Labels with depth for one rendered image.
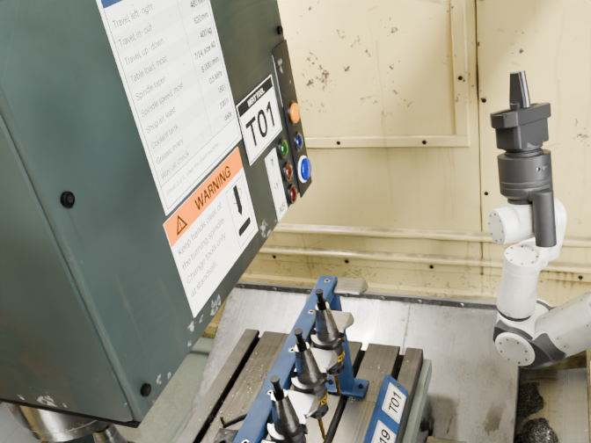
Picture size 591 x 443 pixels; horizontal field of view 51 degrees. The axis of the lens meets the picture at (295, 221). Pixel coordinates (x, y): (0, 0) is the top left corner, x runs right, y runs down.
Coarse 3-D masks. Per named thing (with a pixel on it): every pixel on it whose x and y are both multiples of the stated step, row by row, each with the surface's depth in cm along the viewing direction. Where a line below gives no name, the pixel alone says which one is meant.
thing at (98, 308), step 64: (0, 0) 37; (64, 0) 42; (256, 0) 69; (0, 64) 38; (64, 64) 42; (256, 64) 69; (0, 128) 39; (64, 128) 43; (128, 128) 49; (0, 192) 42; (64, 192) 43; (128, 192) 49; (192, 192) 58; (256, 192) 71; (0, 256) 45; (64, 256) 44; (128, 256) 50; (0, 320) 50; (64, 320) 47; (128, 320) 50; (192, 320) 59; (0, 384) 56; (64, 384) 52; (128, 384) 50
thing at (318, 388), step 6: (318, 366) 111; (294, 372) 111; (324, 372) 110; (294, 378) 110; (324, 378) 111; (294, 384) 109; (300, 384) 108; (312, 384) 108; (318, 384) 107; (324, 384) 108; (300, 390) 108; (306, 390) 107; (312, 390) 107; (318, 390) 109; (324, 390) 109
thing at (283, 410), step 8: (272, 400) 98; (280, 400) 97; (288, 400) 98; (272, 408) 99; (280, 408) 97; (288, 408) 98; (280, 416) 98; (288, 416) 98; (296, 416) 100; (280, 424) 99; (288, 424) 99; (296, 424) 100; (280, 432) 100; (288, 432) 99
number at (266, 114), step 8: (272, 96) 73; (264, 104) 71; (272, 104) 73; (256, 112) 69; (264, 112) 71; (272, 112) 73; (264, 120) 71; (272, 120) 73; (264, 128) 72; (272, 128) 74; (264, 136) 72
